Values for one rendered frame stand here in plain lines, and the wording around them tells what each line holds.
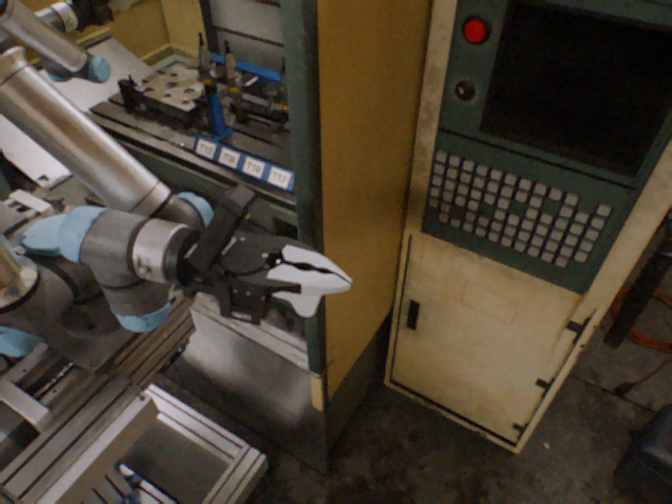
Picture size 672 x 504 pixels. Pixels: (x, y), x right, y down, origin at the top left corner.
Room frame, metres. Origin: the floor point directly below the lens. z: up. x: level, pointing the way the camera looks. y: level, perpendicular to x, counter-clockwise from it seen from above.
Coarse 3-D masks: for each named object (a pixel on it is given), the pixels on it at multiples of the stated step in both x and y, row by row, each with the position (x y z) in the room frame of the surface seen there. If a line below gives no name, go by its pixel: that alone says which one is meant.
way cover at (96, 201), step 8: (168, 184) 1.59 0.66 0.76; (176, 192) 1.53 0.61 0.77; (184, 192) 1.53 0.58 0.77; (192, 192) 1.52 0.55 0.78; (88, 200) 1.56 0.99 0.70; (96, 200) 1.55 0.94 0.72; (208, 200) 1.48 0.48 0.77; (112, 208) 1.49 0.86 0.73; (248, 224) 1.38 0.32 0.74; (240, 232) 1.34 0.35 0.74; (248, 232) 1.34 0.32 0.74; (256, 232) 1.34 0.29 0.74; (264, 232) 1.34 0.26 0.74
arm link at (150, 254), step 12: (144, 228) 0.44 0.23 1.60; (156, 228) 0.44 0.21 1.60; (168, 228) 0.44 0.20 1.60; (180, 228) 0.45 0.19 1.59; (144, 240) 0.43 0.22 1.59; (156, 240) 0.43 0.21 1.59; (168, 240) 0.43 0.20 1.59; (144, 252) 0.42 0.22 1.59; (156, 252) 0.41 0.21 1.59; (144, 264) 0.41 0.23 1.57; (156, 264) 0.41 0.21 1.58; (144, 276) 0.41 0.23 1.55; (156, 276) 0.40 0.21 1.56
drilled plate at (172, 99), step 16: (160, 80) 1.99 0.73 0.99; (176, 80) 1.99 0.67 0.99; (192, 80) 1.99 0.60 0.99; (144, 96) 1.87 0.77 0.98; (160, 96) 1.86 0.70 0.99; (176, 96) 1.86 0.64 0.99; (192, 96) 1.86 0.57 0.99; (224, 96) 1.93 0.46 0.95; (176, 112) 1.78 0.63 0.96; (192, 112) 1.77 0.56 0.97
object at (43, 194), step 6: (36, 192) 1.68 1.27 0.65; (42, 192) 1.69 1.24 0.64; (48, 192) 1.69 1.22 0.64; (42, 198) 1.64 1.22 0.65; (48, 198) 1.65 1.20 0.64; (54, 198) 1.65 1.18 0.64; (60, 198) 1.65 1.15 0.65; (66, 204) 1.61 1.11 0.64; (72, 204) 1.61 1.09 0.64; (66, 210) 1.57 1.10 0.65; (294, 318) 1.03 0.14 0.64; (300, 318) 1.03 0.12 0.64; (294, 330) 0.98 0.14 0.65; (294, 336) 0.95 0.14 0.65; (300, 336) 0.95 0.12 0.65
